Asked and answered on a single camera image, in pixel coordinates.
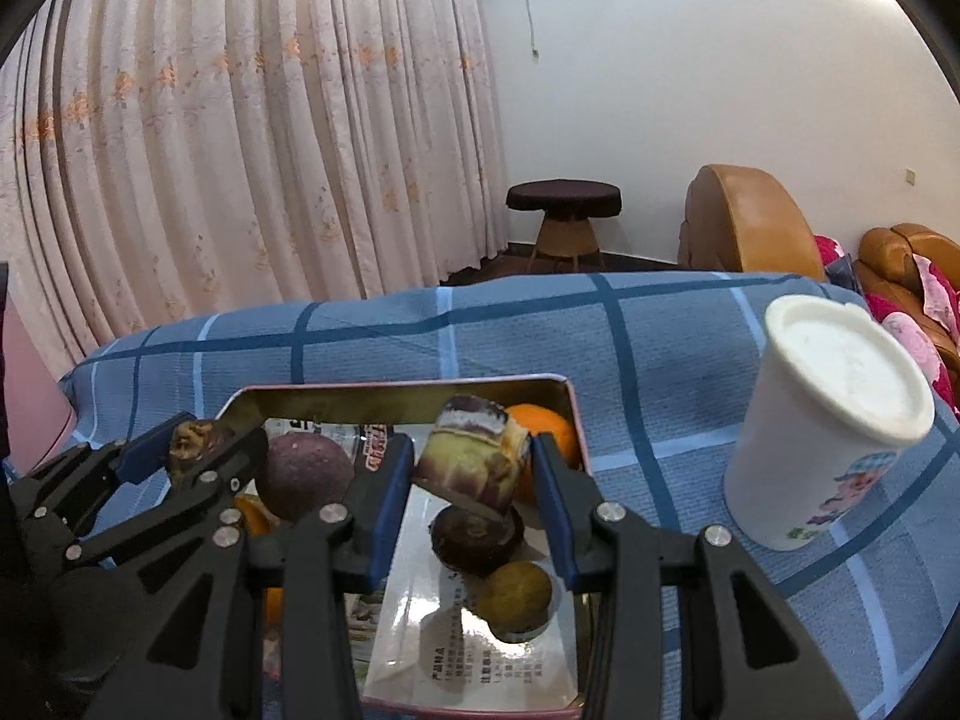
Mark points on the orange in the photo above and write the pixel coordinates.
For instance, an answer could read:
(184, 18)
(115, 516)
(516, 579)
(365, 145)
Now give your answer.
(272, 606)
(251, 514)
(551, 435)

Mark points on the blue plaid cloth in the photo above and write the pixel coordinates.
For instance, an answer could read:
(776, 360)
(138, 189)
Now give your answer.
(675, 360)

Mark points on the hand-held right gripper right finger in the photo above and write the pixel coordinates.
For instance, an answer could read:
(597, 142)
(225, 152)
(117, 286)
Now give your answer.
(553, 510)

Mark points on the dark knobbly walnut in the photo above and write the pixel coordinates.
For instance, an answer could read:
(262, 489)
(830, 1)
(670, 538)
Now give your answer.
(189, 444)

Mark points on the pink floral blanket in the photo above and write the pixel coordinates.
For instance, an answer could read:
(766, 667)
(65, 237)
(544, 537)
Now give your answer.
(919, 337)

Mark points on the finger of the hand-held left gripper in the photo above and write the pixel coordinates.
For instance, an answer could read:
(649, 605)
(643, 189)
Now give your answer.
(217, 476)
(146, 457)

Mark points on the red blanket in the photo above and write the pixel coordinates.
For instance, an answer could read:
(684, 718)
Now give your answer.
(829, 256)

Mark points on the small yellow-brown round fruit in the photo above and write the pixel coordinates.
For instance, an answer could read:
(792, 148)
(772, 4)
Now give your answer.
(517, 600)

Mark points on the white packet in tin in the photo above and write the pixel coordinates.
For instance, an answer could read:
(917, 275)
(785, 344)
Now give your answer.
(480, 660)

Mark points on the dark round wooden stool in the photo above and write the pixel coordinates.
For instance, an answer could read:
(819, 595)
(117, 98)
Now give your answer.
(562, 199)

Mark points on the brown leather sofa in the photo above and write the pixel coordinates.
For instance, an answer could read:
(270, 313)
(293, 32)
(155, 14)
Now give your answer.
(889, 255)

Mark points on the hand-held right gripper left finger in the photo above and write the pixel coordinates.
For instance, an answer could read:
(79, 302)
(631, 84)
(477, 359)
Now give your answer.
(391, 517)

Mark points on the pink tin box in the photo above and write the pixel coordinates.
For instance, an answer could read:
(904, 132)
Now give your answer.
(586, 480)

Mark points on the white lidded paper cup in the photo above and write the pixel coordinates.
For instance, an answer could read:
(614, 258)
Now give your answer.
(810, 427)

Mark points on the dark brown wrinkled fruit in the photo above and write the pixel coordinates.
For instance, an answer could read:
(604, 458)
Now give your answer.
(472, 540)

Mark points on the pink floral curtain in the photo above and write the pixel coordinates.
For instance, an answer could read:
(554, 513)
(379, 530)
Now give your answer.
(247, 127)

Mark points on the large purple round fruit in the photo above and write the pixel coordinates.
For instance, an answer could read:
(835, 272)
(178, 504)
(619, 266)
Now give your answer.
(307, 476)

